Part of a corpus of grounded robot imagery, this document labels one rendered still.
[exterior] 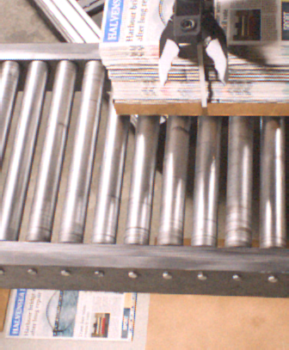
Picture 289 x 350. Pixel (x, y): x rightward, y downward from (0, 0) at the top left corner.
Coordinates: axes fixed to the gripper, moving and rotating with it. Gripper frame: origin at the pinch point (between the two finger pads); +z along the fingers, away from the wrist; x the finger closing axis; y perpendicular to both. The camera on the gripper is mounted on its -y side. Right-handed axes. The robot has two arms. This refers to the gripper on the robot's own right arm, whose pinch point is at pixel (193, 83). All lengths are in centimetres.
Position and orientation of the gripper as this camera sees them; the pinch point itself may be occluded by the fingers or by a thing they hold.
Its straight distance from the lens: 141.5
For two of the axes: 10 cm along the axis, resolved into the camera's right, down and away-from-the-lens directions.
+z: 0.5, 8.9, 4.6
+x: -9.9, -0.1, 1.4
